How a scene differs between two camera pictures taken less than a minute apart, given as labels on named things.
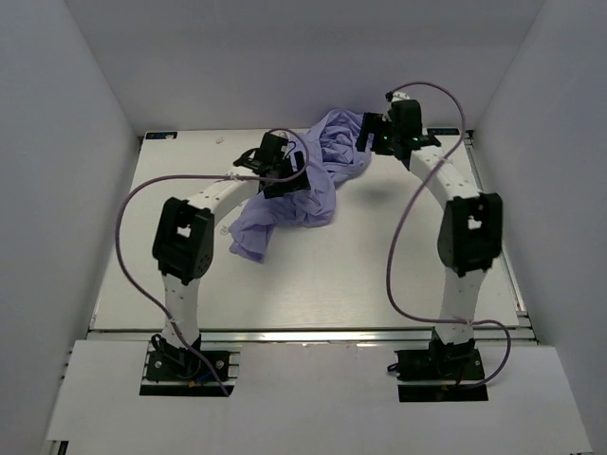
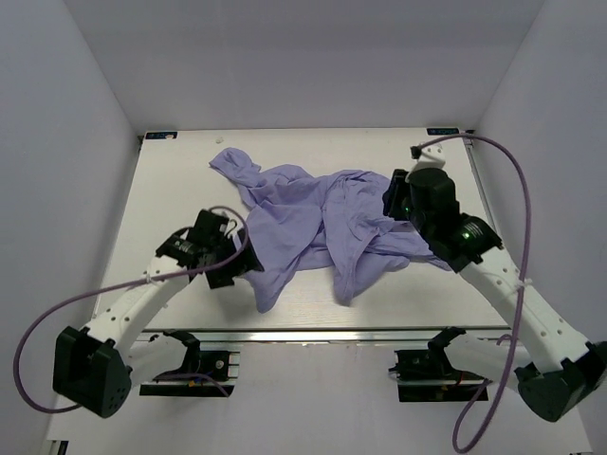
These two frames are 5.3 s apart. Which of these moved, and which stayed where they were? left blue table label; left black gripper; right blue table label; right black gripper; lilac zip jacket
Moved: right black gripper; left black gripper; lilac zip jacket
Stayed: right blue table label; left blue table label
